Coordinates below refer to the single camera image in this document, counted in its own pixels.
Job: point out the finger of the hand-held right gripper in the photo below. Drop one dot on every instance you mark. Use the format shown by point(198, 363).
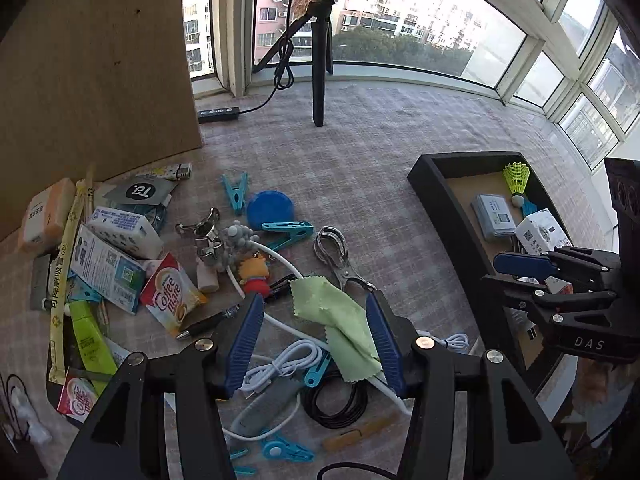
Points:
point(525, 264)
point(550, 300)

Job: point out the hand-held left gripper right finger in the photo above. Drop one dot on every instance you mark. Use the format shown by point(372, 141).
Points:
point(387, 350)

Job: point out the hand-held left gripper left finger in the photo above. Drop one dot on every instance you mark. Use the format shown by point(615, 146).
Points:
point(245, 345)

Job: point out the white printed box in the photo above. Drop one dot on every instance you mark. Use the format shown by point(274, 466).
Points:
point(542, 232)

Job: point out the teal printed tube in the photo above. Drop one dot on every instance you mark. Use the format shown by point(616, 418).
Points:
point(529, 207)

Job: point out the green cloth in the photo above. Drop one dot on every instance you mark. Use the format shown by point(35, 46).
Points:
point(335, 320)

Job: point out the metal clamp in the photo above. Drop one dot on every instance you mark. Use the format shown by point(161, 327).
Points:
point(350, 276)

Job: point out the yellow-green shuttlecock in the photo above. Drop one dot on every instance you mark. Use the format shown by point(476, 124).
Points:
point(516, 177)

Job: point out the blue clothespin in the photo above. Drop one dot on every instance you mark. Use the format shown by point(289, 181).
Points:
point(287, 450)

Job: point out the black tray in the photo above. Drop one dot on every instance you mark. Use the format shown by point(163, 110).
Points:
point(435, 195)

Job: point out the lime green tube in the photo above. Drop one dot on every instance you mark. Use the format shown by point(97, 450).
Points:
point(95, 345)

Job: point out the person's right forearm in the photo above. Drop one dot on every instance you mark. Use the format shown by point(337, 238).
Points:
point(627, 390)

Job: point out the grey utility knife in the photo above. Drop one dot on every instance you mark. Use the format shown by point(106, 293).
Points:
point(265, 405)

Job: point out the orange toy figure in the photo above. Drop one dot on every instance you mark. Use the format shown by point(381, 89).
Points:
point(254, 275)

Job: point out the pink lip balm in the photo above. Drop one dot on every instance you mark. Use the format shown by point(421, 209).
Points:
point(207, 280)

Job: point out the wooden clothespin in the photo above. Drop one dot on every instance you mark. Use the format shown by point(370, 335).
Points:
point(360, 432)

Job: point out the coffee creamer sachet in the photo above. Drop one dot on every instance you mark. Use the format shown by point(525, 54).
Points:
point(77, 395)
point(172, 292)

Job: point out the silver metal clip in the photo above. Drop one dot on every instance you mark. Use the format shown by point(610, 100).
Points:
point(205, 240)

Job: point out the long blue plastic clip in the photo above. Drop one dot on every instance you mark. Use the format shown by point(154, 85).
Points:
point(290, 232)

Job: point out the blue round lid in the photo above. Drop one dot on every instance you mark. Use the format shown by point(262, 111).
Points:
point(270, 209)

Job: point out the teal clothespin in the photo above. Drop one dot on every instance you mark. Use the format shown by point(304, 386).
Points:
point(235, 192)

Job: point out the white blue printed packet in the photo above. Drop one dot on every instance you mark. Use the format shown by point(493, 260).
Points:
point(107, 270)

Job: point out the white blue tissue pack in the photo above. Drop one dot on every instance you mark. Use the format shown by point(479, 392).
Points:
point(127, 230)

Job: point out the black sachet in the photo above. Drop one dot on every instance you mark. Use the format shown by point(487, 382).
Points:
point(142, 191)

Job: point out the patterned lighter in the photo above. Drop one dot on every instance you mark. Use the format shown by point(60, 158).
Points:
point(172, 171)

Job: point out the long yellow paper sleeve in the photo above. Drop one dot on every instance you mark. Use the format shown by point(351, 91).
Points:
point(67, 260)

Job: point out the black power strip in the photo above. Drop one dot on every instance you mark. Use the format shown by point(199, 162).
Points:
point(218, 114)

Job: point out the orange white tissue packet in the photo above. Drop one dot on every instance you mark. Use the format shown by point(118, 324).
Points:
point(47, 215)

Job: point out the black tripod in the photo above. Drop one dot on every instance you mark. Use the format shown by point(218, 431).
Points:
point(318, 85)

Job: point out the cardboard box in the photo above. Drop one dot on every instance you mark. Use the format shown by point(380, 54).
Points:
point(100, 85)

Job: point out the white window frame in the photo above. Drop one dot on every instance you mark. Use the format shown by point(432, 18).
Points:
point(520, 67)

